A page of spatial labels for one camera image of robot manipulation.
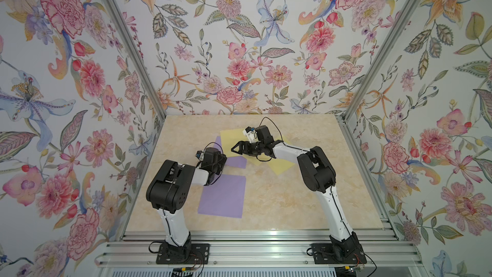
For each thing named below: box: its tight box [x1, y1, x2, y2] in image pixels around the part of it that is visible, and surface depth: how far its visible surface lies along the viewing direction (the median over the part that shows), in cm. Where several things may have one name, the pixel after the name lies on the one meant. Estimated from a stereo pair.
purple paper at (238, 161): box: [213, 135, 248, 169], surface depth 100 cm
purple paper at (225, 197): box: [197, 174, 247, 219], surface depth 90 cm
